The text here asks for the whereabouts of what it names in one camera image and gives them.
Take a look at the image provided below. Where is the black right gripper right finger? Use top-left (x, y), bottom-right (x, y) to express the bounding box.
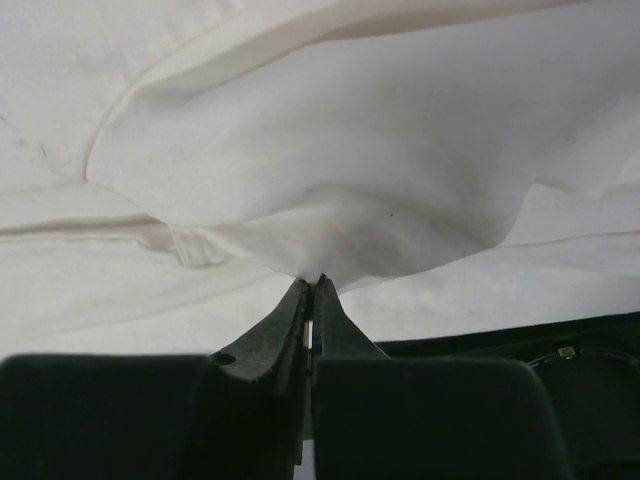
top-left (311, 278), bottom-right (573, 479)

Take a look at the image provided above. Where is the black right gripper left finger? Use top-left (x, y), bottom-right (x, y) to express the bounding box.
top-left (1, 280), bottom-right (312, 479)

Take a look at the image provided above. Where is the cream white t-shirt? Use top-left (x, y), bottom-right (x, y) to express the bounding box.
top-left (1, 1), bottom-right (639, 356)

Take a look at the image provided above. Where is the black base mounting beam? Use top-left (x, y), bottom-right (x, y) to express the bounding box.
top-left (379, 312), bottom-right (639, 479)

